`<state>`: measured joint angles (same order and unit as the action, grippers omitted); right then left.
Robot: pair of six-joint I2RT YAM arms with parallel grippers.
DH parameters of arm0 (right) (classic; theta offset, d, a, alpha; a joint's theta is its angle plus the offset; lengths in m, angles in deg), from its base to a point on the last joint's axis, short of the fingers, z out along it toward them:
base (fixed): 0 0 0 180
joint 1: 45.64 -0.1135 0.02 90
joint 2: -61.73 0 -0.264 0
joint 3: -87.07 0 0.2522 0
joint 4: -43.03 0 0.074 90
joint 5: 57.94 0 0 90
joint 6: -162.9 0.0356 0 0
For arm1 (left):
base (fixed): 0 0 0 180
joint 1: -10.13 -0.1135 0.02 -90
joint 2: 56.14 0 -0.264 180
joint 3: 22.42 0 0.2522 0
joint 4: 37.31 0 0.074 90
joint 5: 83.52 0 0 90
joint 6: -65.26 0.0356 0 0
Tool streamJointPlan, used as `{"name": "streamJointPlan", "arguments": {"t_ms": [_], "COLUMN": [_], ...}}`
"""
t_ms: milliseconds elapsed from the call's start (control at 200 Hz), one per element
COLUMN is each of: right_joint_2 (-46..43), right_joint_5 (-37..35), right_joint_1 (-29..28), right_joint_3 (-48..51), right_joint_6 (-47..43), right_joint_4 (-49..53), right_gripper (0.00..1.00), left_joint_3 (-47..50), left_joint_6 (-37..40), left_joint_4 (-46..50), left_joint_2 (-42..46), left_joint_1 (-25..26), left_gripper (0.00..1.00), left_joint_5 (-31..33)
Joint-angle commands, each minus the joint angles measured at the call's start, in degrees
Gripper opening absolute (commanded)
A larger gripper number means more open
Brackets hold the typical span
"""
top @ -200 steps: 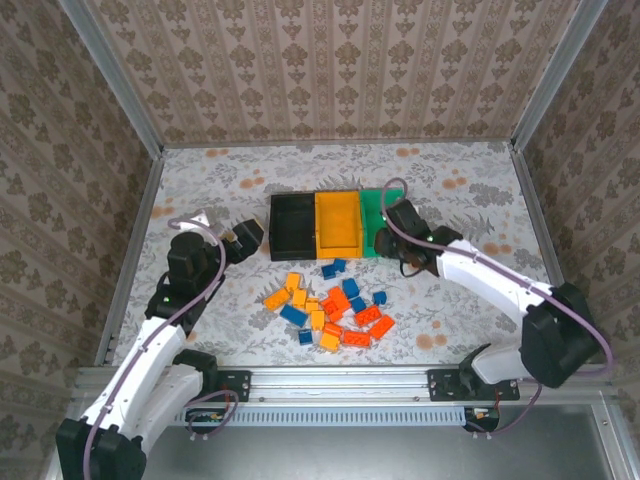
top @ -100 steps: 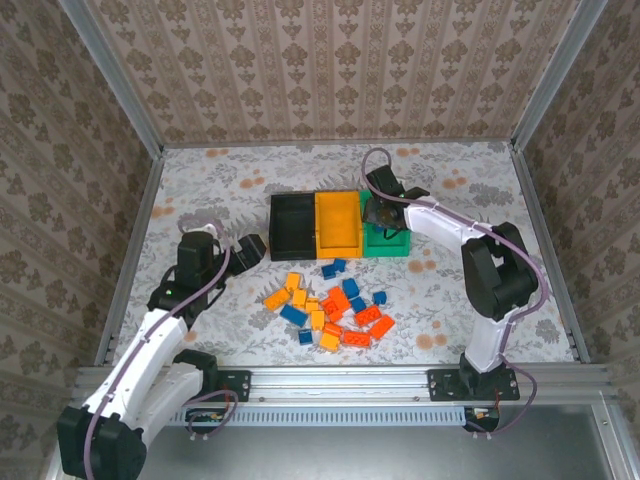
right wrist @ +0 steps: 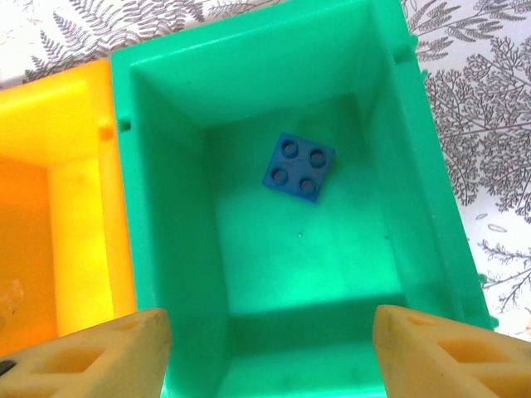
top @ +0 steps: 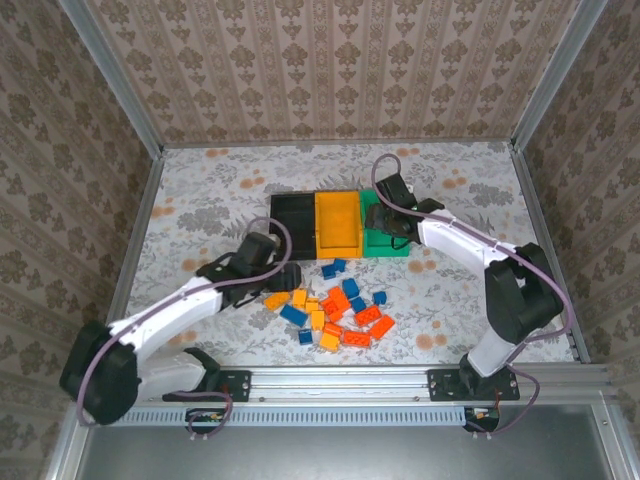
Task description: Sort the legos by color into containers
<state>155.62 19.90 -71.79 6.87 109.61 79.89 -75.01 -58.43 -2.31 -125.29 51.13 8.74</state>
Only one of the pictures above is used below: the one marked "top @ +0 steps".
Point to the aluminium table edge rail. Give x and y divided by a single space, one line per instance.
136 235
542 235
340 144

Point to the grey metal panel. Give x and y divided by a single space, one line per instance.
350 455

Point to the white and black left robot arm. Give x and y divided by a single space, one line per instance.
165 310

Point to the black plastic bin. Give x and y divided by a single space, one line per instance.
292 220

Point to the small black controller box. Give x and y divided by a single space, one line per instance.
480 415
200 416

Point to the aluminium mounting rail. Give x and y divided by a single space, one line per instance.
340 382

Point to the yellow plastic bin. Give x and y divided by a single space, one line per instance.
337 220

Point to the long blue lego brick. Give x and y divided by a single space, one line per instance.
293 315

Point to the yellow curved lego brick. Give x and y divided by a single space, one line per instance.
276 300

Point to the floral patterned table cover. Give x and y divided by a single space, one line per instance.
225 175

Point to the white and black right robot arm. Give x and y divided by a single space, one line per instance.
450 237

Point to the aluminium frame post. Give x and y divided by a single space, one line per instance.
116 75
557 75

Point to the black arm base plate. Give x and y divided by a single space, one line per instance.
235 385
445 385

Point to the green plastic bin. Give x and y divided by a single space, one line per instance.
380 247

